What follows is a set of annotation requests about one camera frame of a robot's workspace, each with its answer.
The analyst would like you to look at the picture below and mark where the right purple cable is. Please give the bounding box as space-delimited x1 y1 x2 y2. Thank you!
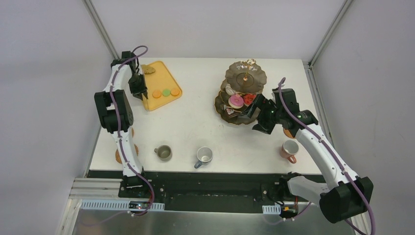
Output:
277 77 377 235

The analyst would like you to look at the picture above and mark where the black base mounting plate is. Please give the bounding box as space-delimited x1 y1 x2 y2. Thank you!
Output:
87 170 338 215

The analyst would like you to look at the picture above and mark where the orange round coaster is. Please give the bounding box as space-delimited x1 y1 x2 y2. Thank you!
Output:
283 129 295 139

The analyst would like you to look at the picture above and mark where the white cable duct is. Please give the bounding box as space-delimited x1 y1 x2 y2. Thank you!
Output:
80 199 165 212
262 204 281 215

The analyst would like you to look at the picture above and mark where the pink frosted donut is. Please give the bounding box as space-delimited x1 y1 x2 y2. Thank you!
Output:
228 94 244 109

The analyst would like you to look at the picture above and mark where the red strawberry donut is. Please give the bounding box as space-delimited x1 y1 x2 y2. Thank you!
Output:
243 94 257 107

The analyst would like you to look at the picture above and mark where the white striped donut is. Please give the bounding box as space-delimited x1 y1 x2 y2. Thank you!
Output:
225 84 239 96

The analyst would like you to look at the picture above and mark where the pink mug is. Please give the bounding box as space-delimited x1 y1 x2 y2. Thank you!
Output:
279 140 299 164

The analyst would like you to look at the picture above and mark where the right white cable duct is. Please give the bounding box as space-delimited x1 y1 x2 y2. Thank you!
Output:
262 204 281 215

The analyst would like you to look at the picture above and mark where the three tier glass stand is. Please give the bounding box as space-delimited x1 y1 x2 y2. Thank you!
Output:
214 59 267 125

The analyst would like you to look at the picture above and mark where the left white cable duct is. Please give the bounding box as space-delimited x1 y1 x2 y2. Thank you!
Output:
80 199 165 212

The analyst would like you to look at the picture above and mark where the dark chocolate cake piece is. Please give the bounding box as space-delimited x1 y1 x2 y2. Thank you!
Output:
225 108 235 117

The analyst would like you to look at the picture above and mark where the green sandwich cookie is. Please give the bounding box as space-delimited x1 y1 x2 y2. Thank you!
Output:
162 89 171 97

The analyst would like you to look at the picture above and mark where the grey small cup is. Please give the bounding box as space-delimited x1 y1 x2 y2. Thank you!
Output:
154 145 172 162

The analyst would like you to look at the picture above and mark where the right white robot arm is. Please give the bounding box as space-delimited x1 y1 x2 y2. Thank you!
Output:
240 88 373 223

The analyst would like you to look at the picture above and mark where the yellow serving tray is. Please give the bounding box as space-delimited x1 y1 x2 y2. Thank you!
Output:
143 61 183 111

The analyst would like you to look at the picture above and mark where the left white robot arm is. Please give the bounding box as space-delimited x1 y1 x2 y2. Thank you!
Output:
94 51 149 198

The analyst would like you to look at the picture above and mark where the aluminium frame rail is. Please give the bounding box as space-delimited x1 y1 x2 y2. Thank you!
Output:
69 178 121 199

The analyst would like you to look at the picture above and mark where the blue grey mug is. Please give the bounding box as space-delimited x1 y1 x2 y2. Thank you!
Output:
194 146 213 169

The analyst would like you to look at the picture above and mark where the orange sandwich cookie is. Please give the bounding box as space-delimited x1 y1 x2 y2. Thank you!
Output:
152 90 162 99
170 88 181 97

